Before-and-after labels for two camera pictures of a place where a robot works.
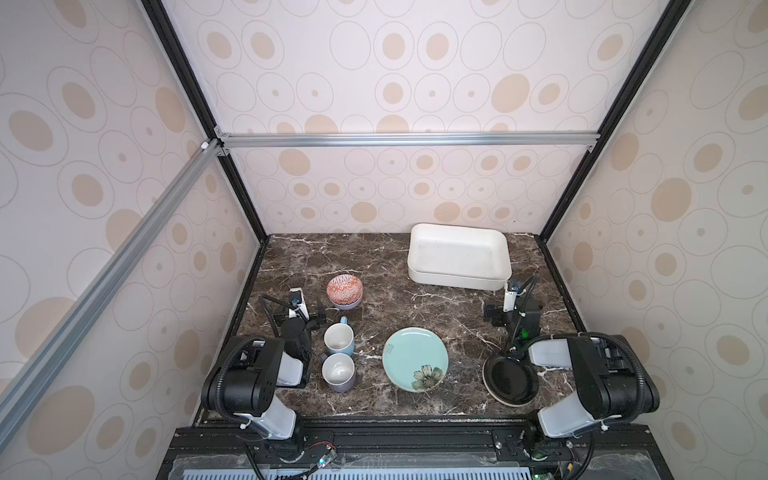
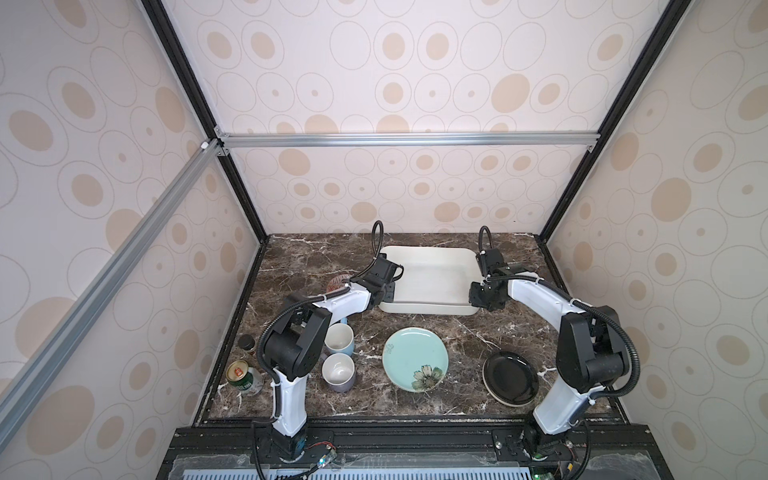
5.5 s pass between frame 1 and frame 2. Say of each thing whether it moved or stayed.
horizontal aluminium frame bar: stayed
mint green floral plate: stayed
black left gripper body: moved
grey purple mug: stayed
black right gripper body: moved
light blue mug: stayed
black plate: stayed
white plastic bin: moved
